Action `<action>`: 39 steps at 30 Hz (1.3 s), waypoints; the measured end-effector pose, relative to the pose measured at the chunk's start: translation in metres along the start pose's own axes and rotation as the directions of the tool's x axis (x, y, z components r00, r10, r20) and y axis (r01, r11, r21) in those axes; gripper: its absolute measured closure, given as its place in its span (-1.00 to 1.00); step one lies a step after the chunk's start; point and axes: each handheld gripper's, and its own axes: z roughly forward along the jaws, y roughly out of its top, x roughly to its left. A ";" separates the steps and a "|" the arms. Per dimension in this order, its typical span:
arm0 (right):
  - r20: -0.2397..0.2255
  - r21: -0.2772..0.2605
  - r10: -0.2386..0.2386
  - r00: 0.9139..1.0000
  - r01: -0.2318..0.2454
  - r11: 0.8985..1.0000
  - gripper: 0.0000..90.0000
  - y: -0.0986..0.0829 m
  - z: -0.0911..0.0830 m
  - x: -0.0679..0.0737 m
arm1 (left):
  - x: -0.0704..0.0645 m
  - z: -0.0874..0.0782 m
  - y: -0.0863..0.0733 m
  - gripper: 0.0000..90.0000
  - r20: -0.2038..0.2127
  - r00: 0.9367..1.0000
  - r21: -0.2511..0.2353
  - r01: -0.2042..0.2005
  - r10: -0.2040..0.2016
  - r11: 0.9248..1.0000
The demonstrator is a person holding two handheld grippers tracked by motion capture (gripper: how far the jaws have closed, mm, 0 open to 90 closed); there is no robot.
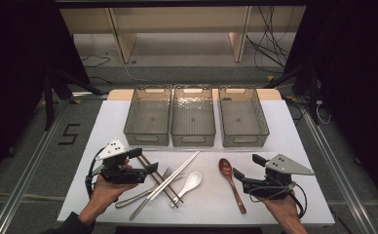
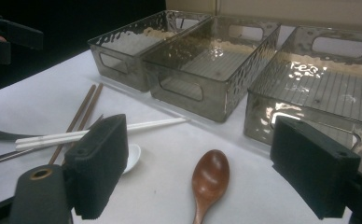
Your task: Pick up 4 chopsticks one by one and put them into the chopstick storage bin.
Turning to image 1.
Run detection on dark curtain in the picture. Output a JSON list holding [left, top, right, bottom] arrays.
[[283, 0, 378, 209], [0, 0, 91, 186]]

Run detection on thin black floor cable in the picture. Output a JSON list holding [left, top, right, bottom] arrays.
[[80, 53, 112, 69]]

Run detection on aluminium floor rail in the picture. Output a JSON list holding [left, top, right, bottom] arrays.
[[0, 103, 68, 234], [302, 108, 378, 234]]

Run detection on brown wooden chopstick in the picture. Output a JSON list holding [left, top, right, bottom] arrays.
[[140, 154, 184, 205], [136, 157, 180, 210]]

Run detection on white floor cable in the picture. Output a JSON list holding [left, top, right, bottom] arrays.
[[122, 61, 156, 85]]

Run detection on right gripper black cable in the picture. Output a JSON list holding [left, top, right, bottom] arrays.
[[248, 181, 308, 219]]

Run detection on black metal stand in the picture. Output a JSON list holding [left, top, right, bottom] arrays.
[[264, 62, 321, 126], [42, 67, 104, 131]]

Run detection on person's left hand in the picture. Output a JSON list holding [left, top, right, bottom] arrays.
[[88, 176, 139, 216]]

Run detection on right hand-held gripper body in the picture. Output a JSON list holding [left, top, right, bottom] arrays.
[[241, 153, 316, 200]]

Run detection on beige wooden desk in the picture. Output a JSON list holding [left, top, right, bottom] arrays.
[[59, 6, 307, 64]]

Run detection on white ceramic spoon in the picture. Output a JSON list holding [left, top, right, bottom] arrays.
[[169, 171, 204, 210]]

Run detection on black cable bundle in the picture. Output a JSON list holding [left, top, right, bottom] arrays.
[[246, 5, 295, 74]]

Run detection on smoky clear plastic bin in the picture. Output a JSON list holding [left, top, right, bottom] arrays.
[[123, 84, 172, 146], [218, 85, 271, 148], [170, 83, 217, 148]]

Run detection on person's right hand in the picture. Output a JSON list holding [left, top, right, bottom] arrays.
[[258, 193, 301, 224]]

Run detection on brown wooden spoon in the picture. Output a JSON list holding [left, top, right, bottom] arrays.
[[218, 158, 247, 215]]

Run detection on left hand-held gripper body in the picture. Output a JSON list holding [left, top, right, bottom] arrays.
[[91, 138, 150, 185]]

